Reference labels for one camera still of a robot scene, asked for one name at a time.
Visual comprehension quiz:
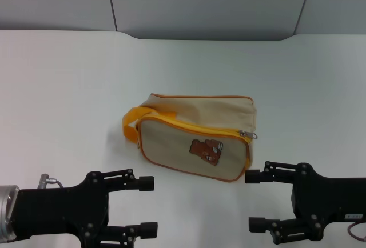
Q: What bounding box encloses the beige food bag orange trim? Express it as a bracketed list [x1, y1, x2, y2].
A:
[122, 93, 260, 183]

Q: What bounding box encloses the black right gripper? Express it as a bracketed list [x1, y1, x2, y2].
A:
[245, 161, 366, 245]

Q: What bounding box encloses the left gripper metal connector plug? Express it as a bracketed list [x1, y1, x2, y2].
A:
[38, 174, 64, 189]

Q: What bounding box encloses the silver zipper pull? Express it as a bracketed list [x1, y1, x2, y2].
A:
[238, 129, 260, 142]

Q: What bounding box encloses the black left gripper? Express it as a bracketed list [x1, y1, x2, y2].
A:
[13, 169, 158, 248]

